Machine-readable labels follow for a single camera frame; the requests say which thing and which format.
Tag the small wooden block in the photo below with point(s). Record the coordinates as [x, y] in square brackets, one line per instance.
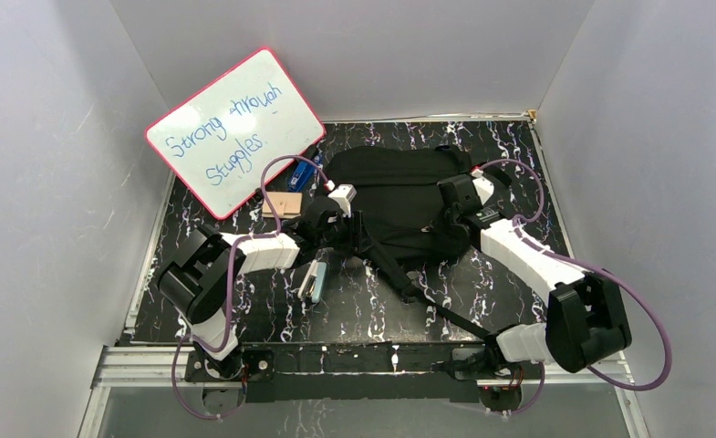
[288, 205]

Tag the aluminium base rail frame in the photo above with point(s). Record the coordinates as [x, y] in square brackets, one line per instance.
[380, 390]

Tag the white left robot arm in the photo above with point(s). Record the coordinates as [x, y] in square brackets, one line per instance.
[198, 279]

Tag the white eraser block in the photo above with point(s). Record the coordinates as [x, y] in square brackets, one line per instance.
[311, 288]

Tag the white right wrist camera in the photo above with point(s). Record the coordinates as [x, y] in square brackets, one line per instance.
[484, 187]

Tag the pink framed whiteboard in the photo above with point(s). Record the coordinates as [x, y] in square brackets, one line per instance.
[237, 132]

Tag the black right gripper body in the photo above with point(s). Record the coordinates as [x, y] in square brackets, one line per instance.
[451, 213]

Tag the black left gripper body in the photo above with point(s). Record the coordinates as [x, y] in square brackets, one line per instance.
[354, 227]

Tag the blue stapler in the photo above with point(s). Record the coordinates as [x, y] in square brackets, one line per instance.
[302, 174]

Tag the black student backpack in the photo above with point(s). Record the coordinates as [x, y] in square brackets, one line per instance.
[401, 203]

